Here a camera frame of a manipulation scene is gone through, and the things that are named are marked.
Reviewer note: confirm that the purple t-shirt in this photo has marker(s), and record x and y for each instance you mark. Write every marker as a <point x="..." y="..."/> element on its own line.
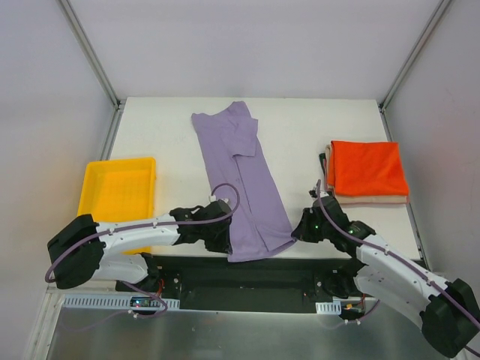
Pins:
<point x="236" y="169"/>

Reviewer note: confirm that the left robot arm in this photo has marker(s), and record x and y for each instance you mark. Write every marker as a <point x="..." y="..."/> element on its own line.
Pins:
<point x="87" y="250"/>

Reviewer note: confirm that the left white cable duct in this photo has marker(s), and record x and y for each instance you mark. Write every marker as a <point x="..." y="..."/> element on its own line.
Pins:
<point x="112" y="302"/>

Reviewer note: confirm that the right white cable duct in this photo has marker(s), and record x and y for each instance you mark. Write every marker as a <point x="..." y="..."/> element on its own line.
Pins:
<point x="329" y="308"/>

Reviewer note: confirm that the white cable duct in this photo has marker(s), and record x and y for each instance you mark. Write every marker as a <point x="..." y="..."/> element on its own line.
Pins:
<point x="112" y="302"/>
<point x="329" y="308"/>

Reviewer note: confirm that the yellow plastic tray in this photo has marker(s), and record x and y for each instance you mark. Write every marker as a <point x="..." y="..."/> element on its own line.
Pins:
<point x="119" y="190"/>

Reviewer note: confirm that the folded beige t-shirt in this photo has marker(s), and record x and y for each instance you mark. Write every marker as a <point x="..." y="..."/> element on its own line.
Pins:
<point x="375" y="200"/>

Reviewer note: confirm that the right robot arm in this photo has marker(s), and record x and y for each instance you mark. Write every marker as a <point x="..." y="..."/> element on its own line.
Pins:
<point x="446" y="312"/>

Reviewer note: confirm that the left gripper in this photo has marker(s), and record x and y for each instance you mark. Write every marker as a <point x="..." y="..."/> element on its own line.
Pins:
<point x="222" y="240"/>

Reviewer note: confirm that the left aluminium frame post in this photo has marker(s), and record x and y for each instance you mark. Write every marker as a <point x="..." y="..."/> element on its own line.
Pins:
<point x="89" y="52"/>

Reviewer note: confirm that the folded orange t-shirt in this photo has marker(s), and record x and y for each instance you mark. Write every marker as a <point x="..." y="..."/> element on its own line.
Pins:
<point x="371" y="168"/>

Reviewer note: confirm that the aluminium frame post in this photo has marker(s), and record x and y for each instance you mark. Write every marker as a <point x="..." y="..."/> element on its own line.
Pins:
<point x="425" y="36"/>
<point x="89" y="52"/>

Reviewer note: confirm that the right aluminium frame post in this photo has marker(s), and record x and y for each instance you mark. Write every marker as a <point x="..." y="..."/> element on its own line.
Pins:
<point x="425" y="36"/>

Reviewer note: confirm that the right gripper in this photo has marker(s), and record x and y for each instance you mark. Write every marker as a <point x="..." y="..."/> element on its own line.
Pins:
<point x="301" y="229"/>

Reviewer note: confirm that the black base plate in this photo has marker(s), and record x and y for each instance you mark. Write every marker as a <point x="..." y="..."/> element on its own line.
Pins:
<point x="291" y="286"/>

